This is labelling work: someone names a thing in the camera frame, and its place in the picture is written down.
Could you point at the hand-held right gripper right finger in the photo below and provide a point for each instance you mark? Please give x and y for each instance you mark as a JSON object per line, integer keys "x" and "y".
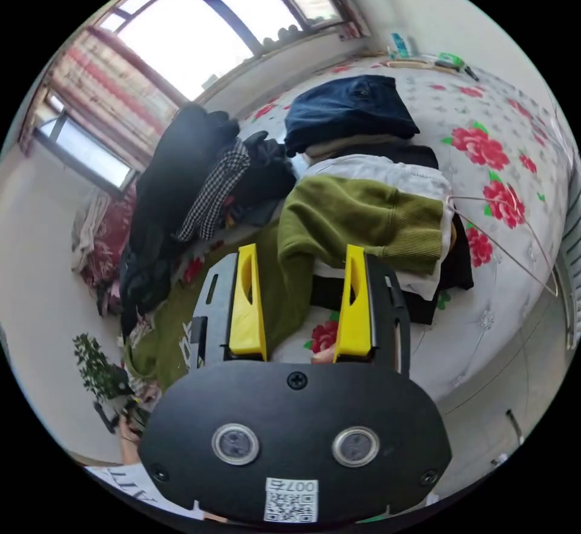
{"x": 356, "y": 320}

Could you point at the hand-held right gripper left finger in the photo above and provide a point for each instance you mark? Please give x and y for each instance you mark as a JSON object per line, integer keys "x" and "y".
{"x": 247, "y": 316}

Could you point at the bean green long sleeve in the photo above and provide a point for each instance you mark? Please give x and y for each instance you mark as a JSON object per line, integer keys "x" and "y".
{"x": 354, "y": 216}

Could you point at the person's left forearm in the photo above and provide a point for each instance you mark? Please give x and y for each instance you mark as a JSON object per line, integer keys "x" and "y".
{"x": 130, "y": 452}

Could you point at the person's right hand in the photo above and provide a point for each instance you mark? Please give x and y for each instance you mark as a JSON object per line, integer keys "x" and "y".
{"x": 323, "y": 356}

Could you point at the person's left hand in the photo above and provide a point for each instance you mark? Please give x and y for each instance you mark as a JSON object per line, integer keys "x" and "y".
{"x": 128, "y": 429}

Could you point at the bed with floral sheet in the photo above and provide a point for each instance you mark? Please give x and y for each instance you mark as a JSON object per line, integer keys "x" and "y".
{"x": 458, "y": 325}

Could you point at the green potted plant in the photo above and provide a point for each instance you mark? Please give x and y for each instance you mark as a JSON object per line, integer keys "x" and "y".
{"x": 93, "y": 366}

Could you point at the red patterned folded quilt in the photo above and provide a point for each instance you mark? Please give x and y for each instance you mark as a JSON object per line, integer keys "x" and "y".
{"x": 106, "y": 234}

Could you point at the heaped pile of dark clothes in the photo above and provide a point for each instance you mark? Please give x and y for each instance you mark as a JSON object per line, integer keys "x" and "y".
{"x": 181, "y": 166}

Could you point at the person's body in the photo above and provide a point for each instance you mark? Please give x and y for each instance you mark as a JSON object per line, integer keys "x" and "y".
{"x": 131, "y": 481}

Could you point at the folded pile of clothes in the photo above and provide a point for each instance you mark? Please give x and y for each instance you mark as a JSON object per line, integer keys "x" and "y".
{"x": 349, "y": 107}

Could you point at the small window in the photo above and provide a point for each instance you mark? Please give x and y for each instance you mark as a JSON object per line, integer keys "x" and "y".
{"x": 81, "y": 152}

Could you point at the red striped curtain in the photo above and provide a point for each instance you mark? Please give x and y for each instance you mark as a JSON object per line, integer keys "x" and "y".
{"x": 109, "y": 84}

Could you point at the large window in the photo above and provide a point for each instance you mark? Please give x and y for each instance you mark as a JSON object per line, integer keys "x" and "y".
{"x": 181, "y": 30}

